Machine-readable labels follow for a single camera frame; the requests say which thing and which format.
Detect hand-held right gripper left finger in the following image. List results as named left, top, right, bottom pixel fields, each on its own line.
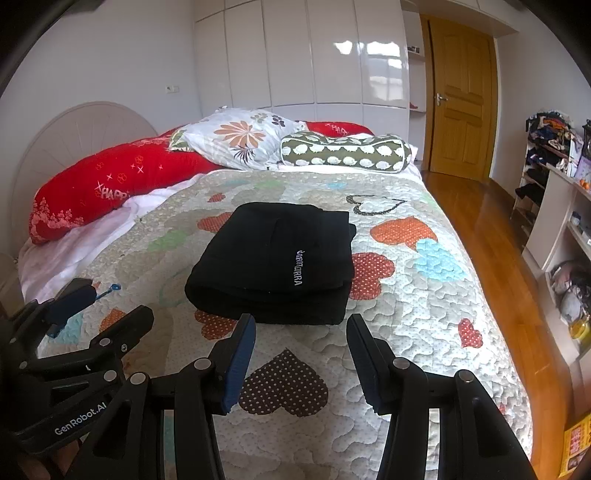
left=92, top=314, right=257, bottom=480

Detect round white headboard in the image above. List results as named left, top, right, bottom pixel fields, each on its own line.
left=11, top=102, right=160, bottom=259

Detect wooden door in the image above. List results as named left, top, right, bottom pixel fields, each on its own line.
left=427, top=18, right=499, bottom=182

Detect black pants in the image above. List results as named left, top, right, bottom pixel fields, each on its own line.
left=185, top=202, right=357, bottom=325

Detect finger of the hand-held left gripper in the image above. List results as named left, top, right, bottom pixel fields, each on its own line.
left=34, top=305, right=155, bottom=385
left=10, top=278, right=99, bottom=335

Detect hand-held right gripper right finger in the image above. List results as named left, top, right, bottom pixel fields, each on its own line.
left=346, top=314, right=539, bottom=480

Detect white bed sheet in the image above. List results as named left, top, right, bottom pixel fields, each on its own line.
left=18, top=182, right=195, bottom=305

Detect heart patterned quilt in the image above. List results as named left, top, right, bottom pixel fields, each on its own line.
left=37, top=168, right=534, bottom=472

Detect pile of clothes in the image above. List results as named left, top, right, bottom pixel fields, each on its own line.
left=525, top=111, right=579, bottom=154

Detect white wall niche shelf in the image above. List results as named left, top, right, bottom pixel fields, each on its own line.
left=406, top=44, right=428, bottom=112

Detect green white-dotted bolster pillow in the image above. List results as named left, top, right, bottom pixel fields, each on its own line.
left=281, top=130, right=413, bottom=175

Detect white glossy wardrobe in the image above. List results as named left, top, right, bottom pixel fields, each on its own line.
left=193, top=0, right=411, bottom=123

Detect grey bag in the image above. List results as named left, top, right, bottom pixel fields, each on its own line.
left=549, top=261, right=590, bottom=324

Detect person's left hand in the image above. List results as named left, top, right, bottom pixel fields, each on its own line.
left=21, top=436, right=95, bottom=480

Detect yellow magazine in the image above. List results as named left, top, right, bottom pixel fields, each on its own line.
left=558, top=413, right=591, bottom=478

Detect white shelf unit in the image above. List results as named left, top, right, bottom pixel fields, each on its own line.
left=510, top=138, right=591, bottom=366

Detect long red printed pillow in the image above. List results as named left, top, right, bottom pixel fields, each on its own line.
left=28, top=121, right=376, bottom=245

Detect white floral pillow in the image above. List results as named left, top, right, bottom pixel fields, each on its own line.
left=168, top=108, right=308, bottom=172

